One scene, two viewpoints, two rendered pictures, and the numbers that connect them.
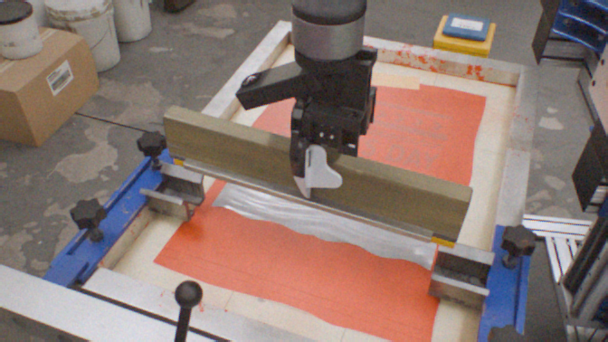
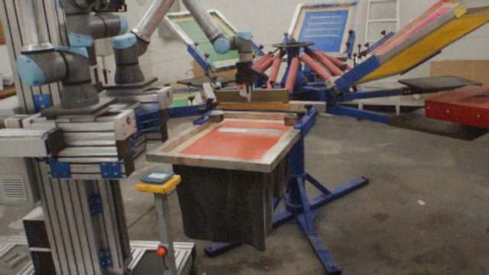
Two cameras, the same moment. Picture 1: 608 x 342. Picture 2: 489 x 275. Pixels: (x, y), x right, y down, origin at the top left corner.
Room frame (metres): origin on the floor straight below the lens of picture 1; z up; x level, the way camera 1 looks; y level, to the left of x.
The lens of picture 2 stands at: (2.80, 0.00, 1.60)
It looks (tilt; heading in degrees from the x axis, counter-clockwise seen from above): 17 degrees down; 182
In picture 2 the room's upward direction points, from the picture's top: 4 degrees counter-clockwise
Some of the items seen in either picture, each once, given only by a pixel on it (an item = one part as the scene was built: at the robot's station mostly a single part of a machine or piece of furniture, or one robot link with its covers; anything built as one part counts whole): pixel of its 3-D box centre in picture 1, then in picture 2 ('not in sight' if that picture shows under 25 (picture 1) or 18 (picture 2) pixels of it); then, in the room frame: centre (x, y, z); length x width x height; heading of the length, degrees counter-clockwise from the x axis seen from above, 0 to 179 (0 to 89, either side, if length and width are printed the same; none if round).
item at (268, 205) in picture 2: not in sight; (276, 186); (0.84, 0.09, 0.74); 0.46 x 0.04 x 0.42; 159
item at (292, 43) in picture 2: not in sight; (295, 131); (-0.27, 0.30, 0.67); 0.39 x 0.39 x 1.35
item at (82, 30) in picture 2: not in sight; (83, 29); (1.35, -0.54, 1.55); 0.11 x 0.08 x 0.11; 146
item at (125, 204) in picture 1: (133, 211); (305, 124); (0.59, 0.27, 0.98); 0.30 x 0.05 x 0.07; 159
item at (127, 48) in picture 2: not in sight; (125, 48); (0.60, -0.62, 1.42); 0.13 x 0.12 x 0.14; 176
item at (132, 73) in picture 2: not in sight; (128, 71); (0.61, -0.62, 1.31); 0.15 x 0.15 x 0.10
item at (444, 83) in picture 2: not in sight; (382, 92); (-0.38, 0.96, 0.91); 1.34 x 0.40 x 0.08; 99
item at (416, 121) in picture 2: not in sight; (374, 114); (0.25, 0.72, 0.91); 1.34 x 0.40 x 0.08; 39
